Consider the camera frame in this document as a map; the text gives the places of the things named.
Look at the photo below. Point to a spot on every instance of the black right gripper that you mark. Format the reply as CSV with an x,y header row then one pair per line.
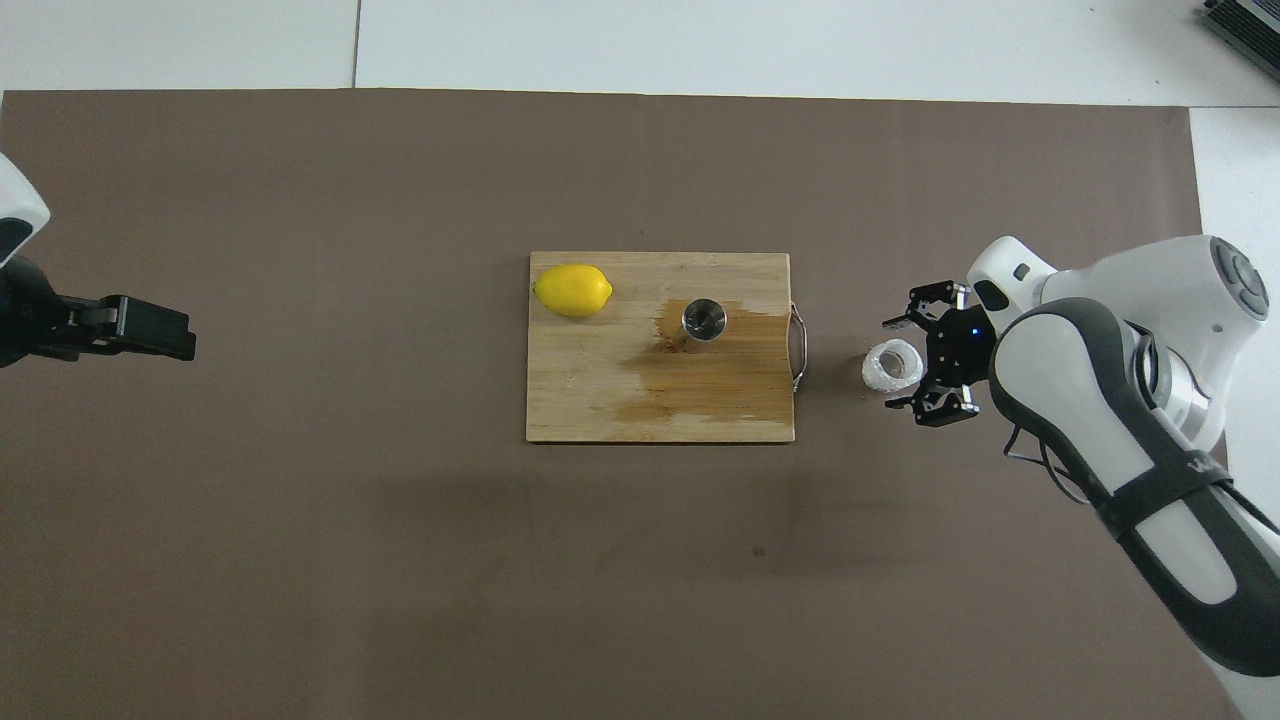
x,y
960,350

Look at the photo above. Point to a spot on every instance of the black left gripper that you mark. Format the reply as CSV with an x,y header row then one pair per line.
x,y
30,315

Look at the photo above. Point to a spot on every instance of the small clear glass cup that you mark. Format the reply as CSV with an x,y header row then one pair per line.
x,y
878,375

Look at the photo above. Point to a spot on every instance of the steel double jigger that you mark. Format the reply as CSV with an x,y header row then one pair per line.
x,y
704,320

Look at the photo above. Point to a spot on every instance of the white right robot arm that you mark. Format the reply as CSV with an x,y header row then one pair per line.
x,y
1100,400

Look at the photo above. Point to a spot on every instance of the wooden cutting board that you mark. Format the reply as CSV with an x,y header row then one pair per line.
x,y
600,390

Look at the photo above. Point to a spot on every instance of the brown table mat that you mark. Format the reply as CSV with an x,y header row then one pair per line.
x,y
400,560

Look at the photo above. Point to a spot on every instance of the yellow lemon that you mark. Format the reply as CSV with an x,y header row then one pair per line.
x,y
573,290

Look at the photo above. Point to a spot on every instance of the grey ribbed metal device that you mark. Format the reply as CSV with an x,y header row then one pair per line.
x,y
1250,30

